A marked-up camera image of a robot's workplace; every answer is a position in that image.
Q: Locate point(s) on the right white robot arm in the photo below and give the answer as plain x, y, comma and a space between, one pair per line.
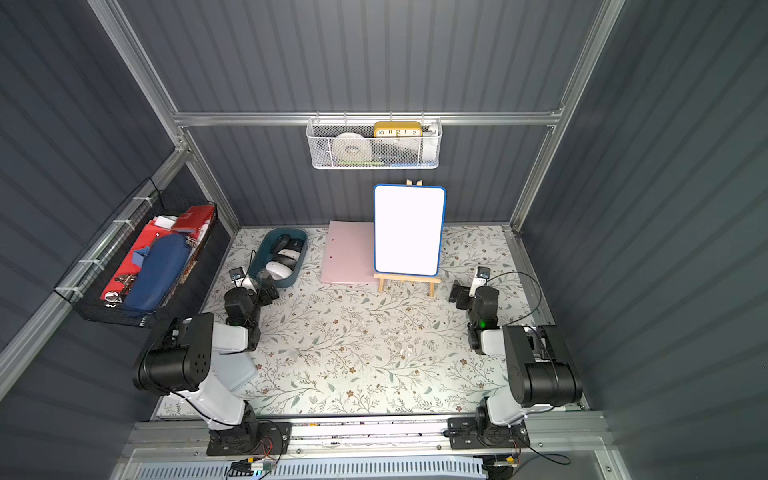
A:
540, 374

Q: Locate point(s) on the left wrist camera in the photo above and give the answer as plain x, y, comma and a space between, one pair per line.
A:
240, 278

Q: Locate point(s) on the navy blue pouch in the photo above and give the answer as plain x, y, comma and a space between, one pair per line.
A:
161, 268

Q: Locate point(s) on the light grey white mouse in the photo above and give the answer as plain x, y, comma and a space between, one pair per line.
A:
278, 271

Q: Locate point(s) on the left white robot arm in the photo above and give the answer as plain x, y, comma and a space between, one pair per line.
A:
185, 356

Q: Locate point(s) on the black wire side basket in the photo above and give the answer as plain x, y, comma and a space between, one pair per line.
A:
82, 286

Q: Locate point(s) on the white tape roll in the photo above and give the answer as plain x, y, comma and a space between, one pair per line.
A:
351, 147

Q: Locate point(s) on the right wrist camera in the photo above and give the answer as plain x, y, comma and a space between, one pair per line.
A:
481, 278

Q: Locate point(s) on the red package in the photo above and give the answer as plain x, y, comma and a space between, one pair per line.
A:
194, 223

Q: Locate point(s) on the teal plastic storage box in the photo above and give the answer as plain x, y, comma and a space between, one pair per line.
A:
261, 256

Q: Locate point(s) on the white wire wall basket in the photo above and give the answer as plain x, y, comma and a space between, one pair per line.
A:
387, 153

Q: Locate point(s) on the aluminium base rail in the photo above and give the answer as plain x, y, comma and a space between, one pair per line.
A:
555, 445

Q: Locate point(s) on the white board blue frame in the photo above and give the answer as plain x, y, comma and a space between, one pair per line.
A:
410, 230

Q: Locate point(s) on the black mouse with logo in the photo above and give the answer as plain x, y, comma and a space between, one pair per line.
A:
280, 243

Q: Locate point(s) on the yellow clock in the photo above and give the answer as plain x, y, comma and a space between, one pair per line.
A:
398, 129

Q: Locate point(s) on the floral table mat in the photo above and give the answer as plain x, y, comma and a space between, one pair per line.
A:
359, 349

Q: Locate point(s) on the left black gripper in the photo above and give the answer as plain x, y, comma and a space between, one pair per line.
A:
262, 288

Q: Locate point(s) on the pink paper folder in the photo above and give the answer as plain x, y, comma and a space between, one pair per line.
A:
349, 253

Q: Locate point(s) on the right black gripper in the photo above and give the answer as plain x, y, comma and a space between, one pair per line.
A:
462, 293

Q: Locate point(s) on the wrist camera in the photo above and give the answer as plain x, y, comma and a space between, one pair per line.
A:
481, 278
240, 278

